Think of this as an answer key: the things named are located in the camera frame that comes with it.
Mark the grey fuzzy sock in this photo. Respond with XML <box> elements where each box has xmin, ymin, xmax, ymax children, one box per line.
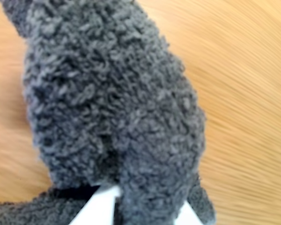
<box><xmin>0</xmin><ymin>0</ymin><xmax>217</xmax><ymax>225</ymax></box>

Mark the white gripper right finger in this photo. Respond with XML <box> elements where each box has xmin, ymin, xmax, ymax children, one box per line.
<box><xmin>175</xmin><ymin>202</ymin><xmax>202</xmax><ymax>225</ymax></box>

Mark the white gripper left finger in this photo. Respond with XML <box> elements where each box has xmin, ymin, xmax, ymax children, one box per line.
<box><xmin>69</xmin><ymin>185</ymin><xmax>122</xmax><ymax>225</ymax></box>

